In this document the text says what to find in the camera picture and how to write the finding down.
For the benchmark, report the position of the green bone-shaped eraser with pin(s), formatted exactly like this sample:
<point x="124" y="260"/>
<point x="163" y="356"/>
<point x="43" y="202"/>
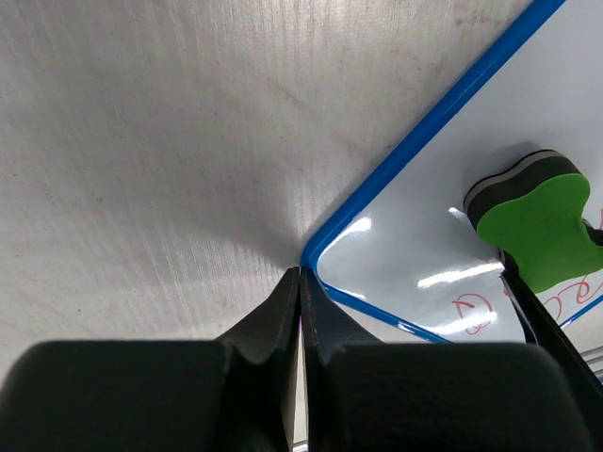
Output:
<point x="532" y="212"/>

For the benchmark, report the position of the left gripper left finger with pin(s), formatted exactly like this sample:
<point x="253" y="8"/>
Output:
<point x="232" y="393"/>

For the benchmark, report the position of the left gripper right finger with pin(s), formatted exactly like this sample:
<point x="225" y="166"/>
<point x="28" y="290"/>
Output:
<point x="367" y="395"/>

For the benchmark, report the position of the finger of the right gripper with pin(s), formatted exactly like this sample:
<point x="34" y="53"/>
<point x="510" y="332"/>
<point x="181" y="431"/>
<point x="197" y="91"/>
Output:
<point x="542" y="330"/>

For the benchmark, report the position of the blue framed whiteboard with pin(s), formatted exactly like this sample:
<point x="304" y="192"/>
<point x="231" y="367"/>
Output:
<point x="401" y="249"/>

